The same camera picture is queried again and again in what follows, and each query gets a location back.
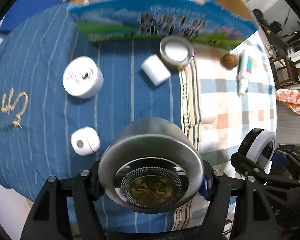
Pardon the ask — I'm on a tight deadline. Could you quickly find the black white round tin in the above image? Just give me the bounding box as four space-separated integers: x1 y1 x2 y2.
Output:
238 128 276 169

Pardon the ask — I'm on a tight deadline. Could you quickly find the open metal tin with lid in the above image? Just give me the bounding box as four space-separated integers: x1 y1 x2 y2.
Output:
159 35 194 71

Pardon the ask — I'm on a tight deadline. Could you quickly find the silver round metal tin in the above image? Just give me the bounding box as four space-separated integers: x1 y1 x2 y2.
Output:
98 118 205 213

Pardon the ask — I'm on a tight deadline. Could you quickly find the brown walnut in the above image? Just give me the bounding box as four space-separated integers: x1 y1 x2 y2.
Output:
221 54 239 70

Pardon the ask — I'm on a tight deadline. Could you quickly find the orange patterned cloth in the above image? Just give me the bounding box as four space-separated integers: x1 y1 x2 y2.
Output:
275 89 300 115

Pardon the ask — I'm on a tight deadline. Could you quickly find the blue striped cloth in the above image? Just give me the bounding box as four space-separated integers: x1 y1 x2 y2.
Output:
0 3 231 234

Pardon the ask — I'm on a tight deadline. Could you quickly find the large white tape roll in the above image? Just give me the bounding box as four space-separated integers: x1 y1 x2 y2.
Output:
62 56 104 99

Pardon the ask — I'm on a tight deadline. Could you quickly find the small white tape roll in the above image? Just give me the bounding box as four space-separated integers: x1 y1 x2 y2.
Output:
70 126 101 156

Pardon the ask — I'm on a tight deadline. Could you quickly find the printed cardboard box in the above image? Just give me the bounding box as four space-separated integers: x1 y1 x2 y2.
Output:
68 0 258 50

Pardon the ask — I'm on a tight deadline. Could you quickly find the blue cushion pad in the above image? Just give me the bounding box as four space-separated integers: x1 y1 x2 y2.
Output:
0 0 62 35

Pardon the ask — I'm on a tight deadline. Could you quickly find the white toothpaste tube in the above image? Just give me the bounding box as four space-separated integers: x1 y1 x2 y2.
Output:
237 49 253 96

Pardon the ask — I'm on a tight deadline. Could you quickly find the dark wooden stool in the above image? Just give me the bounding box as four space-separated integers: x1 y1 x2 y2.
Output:
269 54 300 89

